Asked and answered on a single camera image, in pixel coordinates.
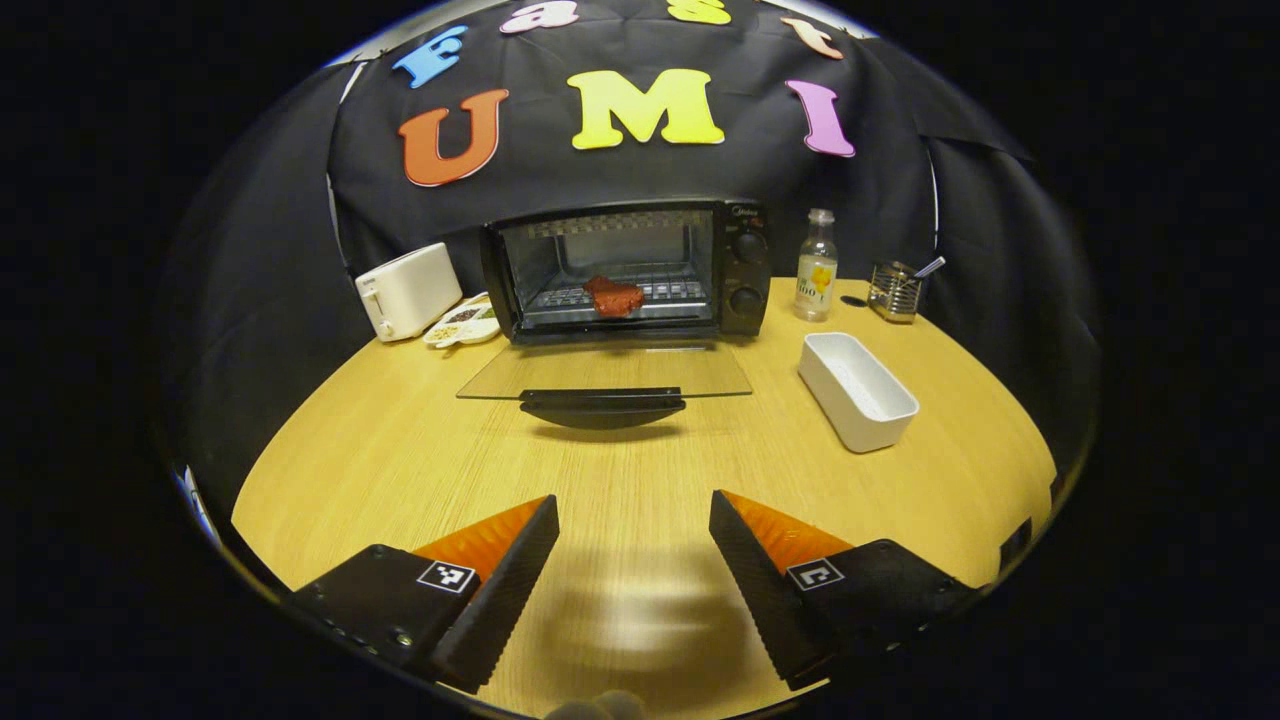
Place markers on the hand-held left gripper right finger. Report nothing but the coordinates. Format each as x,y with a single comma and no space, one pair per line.
760,585

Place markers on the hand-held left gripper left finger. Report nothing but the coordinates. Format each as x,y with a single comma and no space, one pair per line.
510,585

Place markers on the brown grilled meat piece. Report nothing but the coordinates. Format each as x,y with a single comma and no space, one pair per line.
612,297

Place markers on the black electric oven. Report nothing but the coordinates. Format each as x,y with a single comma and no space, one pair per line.
745,270

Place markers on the white rectangular dish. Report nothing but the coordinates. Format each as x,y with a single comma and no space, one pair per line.
860,395

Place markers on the white snack dish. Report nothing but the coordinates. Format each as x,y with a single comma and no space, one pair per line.
462,322

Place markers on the clear bottle with yellow label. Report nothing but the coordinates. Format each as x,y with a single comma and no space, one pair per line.
816,280

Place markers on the white toaster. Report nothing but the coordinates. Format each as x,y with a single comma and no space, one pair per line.
410,290

